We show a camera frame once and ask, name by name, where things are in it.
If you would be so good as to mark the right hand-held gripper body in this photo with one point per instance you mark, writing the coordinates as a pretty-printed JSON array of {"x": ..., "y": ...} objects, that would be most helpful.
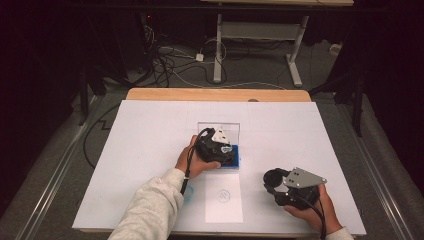
[{"x": 305, "y": 179}]

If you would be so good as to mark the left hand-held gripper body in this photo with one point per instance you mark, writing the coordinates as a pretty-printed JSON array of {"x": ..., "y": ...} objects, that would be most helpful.
[{"x": 208, "y": 146}]

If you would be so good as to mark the stamp with crystal knob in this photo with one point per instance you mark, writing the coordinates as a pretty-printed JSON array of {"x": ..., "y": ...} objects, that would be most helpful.
[{"x": 227, "y": 149}]

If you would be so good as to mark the blue ink pad clear-lid box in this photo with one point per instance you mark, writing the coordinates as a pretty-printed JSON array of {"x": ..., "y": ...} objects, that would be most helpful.
[{"x": 236, "y": 159}]

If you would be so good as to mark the person's left hand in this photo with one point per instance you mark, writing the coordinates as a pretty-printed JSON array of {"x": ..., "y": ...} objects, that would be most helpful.
[{"x": 191, "y": 165}]

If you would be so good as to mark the person's right hand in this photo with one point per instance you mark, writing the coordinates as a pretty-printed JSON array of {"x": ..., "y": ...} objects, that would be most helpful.
[{"x": 311, "y": 215}]

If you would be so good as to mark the white paper sheet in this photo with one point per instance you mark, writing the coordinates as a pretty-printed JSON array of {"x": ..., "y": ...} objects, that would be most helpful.
[{"x": 230, "y": 213}]

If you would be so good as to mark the wooden table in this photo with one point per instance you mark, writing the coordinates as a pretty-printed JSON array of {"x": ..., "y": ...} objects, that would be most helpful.
[{"x": 216, "y": 94}]

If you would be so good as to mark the large white board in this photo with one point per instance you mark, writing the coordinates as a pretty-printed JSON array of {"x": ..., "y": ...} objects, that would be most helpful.
[{"x": 133, "y": 140}]

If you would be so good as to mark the black stand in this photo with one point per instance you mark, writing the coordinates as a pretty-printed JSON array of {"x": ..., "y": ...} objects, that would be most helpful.
[
  {"x": 83, "y": 100},
  {"x": 358, "y": 110}
]

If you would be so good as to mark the white power adapter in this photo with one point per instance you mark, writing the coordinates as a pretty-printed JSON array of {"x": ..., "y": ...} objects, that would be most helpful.
[{"x": 199, "y": 57}]

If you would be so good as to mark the white power strip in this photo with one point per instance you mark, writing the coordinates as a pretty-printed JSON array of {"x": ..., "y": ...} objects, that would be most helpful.
[{"x": 335, "y": 49}]

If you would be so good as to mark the metal floor rail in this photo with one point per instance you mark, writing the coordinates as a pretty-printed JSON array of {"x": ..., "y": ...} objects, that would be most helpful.
[
  {"x": 376, "y": 180},
  {"x": 56, "y": 180}
]

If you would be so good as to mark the white metal-frame desk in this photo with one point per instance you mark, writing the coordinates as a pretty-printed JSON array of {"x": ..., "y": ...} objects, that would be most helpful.
[{"x": 218, "y": 50}]

